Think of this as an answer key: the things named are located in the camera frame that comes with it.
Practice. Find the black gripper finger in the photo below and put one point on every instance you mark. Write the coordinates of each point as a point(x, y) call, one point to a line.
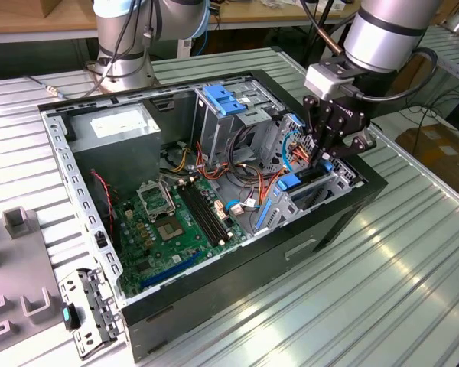
point(311, 114)
point(357, 147)

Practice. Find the hard disk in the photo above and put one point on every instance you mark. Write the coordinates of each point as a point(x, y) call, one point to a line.
point(288, 181)

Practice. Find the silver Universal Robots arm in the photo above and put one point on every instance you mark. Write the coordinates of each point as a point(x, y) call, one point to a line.
point(118, 69)

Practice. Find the grey metal disk bay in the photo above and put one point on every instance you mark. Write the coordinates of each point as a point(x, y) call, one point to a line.
point(287, 208)

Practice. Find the large flat cardboard box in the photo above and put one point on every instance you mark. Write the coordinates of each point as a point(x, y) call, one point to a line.
point(440, 153)

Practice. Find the blue drive cage latch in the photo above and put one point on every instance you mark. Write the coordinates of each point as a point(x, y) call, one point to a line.
point(223, 101)

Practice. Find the grey optical drive cage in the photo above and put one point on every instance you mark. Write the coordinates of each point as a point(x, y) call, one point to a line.
point(218, 134)

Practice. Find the metal slat side table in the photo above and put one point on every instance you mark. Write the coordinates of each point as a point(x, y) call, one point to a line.
point(455, 65)

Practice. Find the black RAM slot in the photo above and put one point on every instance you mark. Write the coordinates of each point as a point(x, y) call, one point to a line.
point(207, 214)
point(212, 214)
point(201, 214)
point(196, 214)

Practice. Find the CPU socket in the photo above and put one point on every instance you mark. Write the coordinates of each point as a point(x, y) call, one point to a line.
point(169, 228)

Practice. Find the black open PC case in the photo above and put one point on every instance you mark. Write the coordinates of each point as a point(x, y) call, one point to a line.
point(229, 283)

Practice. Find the grey power supply unit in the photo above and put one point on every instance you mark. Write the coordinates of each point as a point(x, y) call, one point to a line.
point(114, 153)

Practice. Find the green motherboard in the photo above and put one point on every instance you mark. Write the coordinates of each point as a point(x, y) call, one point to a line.
point(168, 256)

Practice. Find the blue expansion slot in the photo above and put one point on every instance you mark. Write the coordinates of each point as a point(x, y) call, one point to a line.
point(168, 272)

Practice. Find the black case latch button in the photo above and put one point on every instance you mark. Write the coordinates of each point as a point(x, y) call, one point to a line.
point(100, 240)

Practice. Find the silver expansion slot retainer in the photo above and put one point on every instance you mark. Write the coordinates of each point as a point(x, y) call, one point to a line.
point(95, 306)

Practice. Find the black blue retainer tab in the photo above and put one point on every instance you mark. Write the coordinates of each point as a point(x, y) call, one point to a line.
point(70, 315)

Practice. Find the grey parts rack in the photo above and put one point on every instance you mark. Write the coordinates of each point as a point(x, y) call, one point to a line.
point(19, 264)

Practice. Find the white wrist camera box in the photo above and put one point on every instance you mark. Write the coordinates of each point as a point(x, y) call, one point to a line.
point(321, 78)

